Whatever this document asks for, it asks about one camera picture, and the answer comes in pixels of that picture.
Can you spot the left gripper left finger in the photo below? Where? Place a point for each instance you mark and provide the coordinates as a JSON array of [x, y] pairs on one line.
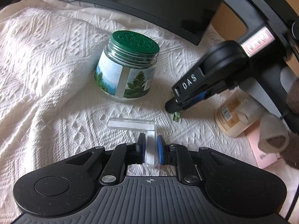
[[116, 161]]

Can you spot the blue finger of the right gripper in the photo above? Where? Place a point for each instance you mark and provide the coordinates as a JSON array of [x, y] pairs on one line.
[[182, 101]]

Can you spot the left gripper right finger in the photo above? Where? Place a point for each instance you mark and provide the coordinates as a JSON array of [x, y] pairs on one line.
[[178, 156]]

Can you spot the clear acrylic L bracket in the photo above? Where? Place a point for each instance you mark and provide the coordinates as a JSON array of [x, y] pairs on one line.
[[147, 130]]

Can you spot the brown gloved right hand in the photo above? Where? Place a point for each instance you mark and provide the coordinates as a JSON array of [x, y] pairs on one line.
[[290, 154]]

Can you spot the green lid glass jar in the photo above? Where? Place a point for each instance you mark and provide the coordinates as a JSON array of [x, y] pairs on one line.
[[127, 65]]

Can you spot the large clear powder jar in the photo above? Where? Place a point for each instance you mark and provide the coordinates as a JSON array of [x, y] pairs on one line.
[[237, 113]]

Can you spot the pink cardboard box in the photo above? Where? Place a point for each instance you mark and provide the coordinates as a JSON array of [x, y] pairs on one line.
[[267, 139]]

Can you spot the white knitted blanket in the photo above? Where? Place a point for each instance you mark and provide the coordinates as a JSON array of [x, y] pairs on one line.
[[51, 107]]

